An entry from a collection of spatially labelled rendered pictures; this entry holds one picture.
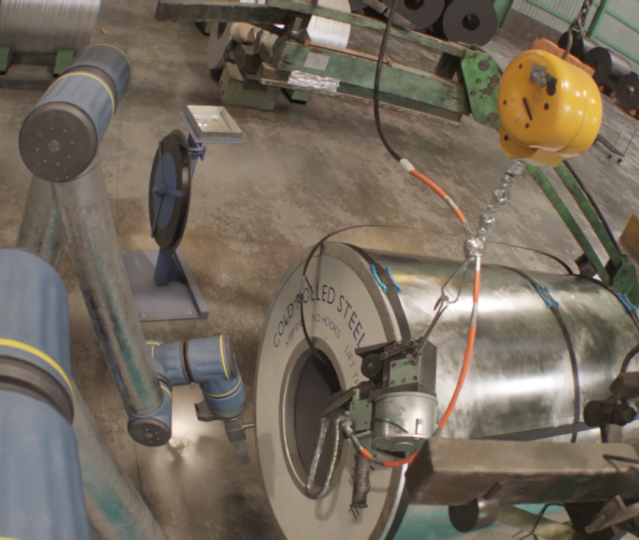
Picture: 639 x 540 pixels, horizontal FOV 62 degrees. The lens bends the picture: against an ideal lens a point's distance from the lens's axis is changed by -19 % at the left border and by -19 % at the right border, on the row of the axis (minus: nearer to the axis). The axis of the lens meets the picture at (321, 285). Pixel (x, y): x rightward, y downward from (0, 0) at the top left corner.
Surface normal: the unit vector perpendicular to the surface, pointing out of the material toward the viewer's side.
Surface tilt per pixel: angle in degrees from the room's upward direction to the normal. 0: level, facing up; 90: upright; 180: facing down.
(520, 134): 96
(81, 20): 94
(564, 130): 98
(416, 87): 90
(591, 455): 3
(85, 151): 90
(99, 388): 0
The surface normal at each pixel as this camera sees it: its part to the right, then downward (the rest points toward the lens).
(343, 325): -0.91, -0.07
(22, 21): 0.21, 0.78
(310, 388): 0.37, 0.32
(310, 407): 0.41, 0.00
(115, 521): 0.55, 0.56
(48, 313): 0.85, -0.51
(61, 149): 0.12, 0.62
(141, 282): 0.32, -0.76
